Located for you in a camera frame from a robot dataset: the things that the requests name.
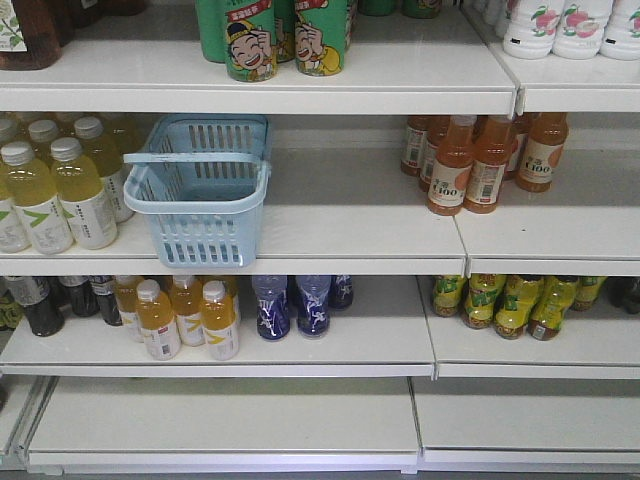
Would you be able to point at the light blue plastic basket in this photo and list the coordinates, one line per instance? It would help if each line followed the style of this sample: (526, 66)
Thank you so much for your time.
(200, 182)

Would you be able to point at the blue sports drink bottle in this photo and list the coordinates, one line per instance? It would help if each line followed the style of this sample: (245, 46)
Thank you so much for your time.
(273, 319)
(314, 318)
(341, 292)

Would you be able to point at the orange yellow drink bottle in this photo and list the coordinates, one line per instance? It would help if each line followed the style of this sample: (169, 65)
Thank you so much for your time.
(126, 297)
(219, 321)
(157, 318)
(185, 295)

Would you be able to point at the yellow lemon tea bottle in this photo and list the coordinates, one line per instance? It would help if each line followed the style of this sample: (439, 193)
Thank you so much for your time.
(483, 291)
(447, 294)
(547, 316)
(588, 291)
(520, 294)

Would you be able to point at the orange C100 juice bottle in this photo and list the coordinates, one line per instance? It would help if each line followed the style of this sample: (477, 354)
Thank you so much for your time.
(452, 167)
(492, 150)
(543, 151)

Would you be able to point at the white metal shelf unit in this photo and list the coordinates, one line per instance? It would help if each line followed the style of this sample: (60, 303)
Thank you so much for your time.
(392, 392)

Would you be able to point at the green cartoon drink can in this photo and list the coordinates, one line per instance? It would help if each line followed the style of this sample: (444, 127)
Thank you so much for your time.
(320, 36)
(249, 33)

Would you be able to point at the dark tea bottle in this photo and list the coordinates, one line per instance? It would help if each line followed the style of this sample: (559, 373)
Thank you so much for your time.
(33, 294)
(103, 287)
(82, 298)

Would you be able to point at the pale green drink bottle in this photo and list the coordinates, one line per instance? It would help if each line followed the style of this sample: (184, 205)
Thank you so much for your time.
(35, 198)
(99, 145)
(81, 193)
(13, 235)

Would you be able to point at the white peach drink bottle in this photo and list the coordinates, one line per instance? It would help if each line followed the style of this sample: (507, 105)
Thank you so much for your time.
(532, 28)
(581, 28)
(621, 35)

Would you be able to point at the black cola plastic bottle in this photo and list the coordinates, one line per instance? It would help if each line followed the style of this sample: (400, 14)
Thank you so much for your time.
(624, 293)

